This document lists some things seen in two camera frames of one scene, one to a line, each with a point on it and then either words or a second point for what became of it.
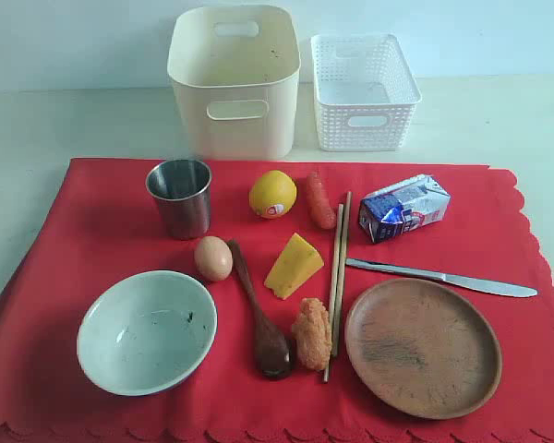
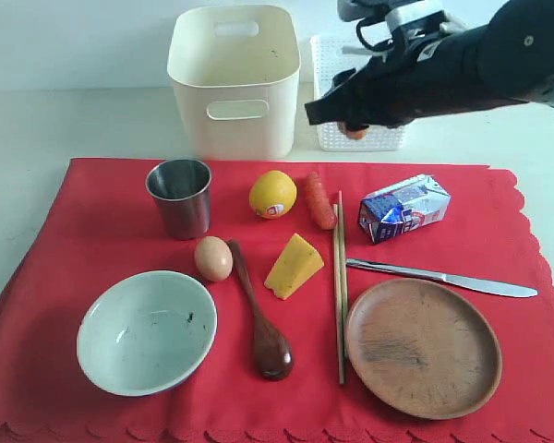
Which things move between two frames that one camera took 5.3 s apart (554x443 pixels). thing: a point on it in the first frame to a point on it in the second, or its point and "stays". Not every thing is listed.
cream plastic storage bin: x=236 y=69 stays
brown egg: x=213 y=258 stays
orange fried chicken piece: x=313 y=334 to x=355 y=134
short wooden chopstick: x=340 y=296 to x=343 y=292
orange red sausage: x=321 y=210 stays
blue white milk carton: x=404 y=206 stays
